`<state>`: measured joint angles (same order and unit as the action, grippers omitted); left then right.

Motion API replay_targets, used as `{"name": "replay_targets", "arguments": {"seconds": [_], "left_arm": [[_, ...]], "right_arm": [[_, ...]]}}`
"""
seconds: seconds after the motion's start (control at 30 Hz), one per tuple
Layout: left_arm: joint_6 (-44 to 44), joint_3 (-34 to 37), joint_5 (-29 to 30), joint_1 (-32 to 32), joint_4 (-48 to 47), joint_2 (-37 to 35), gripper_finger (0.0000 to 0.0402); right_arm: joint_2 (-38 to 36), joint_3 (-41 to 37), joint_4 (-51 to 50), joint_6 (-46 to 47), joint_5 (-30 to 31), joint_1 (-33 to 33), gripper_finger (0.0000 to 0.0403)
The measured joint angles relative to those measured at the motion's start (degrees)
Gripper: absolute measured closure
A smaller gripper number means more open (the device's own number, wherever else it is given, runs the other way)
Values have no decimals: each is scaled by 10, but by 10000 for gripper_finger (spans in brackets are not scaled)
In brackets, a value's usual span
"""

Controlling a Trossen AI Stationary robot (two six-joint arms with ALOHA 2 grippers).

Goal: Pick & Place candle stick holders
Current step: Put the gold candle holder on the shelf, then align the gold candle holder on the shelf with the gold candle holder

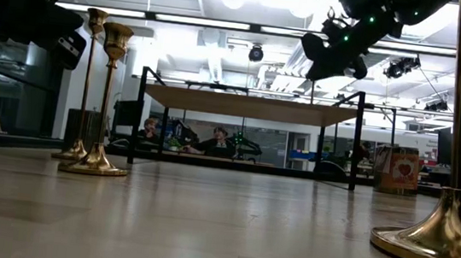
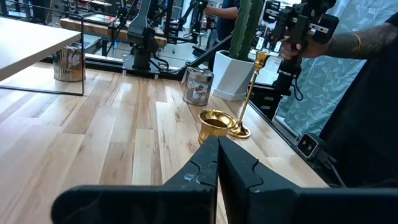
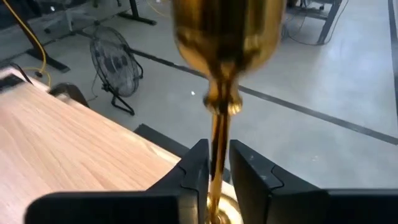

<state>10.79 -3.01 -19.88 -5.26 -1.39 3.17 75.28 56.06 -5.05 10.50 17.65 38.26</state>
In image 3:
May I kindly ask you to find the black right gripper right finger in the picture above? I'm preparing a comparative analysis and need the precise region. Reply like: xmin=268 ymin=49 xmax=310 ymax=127
xmin=229 ymin=139 xmax=398 ymax=224

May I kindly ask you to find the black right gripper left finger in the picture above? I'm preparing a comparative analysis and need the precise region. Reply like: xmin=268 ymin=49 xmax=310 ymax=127
xmin=24 ymin=139 xmax=210 ymax=224

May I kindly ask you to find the brass candlestick holder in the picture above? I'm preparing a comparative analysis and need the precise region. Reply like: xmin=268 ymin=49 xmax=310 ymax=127
xmin=172 ymin=0 xmax=287 ymax=224

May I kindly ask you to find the black table clamp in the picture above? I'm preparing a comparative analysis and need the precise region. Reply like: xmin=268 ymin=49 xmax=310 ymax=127
xmin=48 ymin=82 xmax=90 ymax=108

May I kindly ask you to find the black floor fan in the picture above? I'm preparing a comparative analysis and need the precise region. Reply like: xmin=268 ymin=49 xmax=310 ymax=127
xmin=89 ymin=25 xmax=144 ymax=116

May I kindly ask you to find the black desk leg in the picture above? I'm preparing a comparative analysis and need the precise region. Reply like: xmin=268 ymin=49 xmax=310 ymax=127
xmin=6 ymin=0 xmax=71 ymax=74
xmin=118 ymin=0 xmax=158 ymax=26

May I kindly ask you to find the black desk frame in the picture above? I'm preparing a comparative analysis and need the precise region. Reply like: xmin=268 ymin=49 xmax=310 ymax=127
xmin=285 ymin=0 xmax=343 ymax=46

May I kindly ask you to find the yellow extension cord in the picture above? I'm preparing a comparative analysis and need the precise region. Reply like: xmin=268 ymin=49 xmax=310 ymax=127
xmin=1 ymin=0 xmax=53 ymax=88

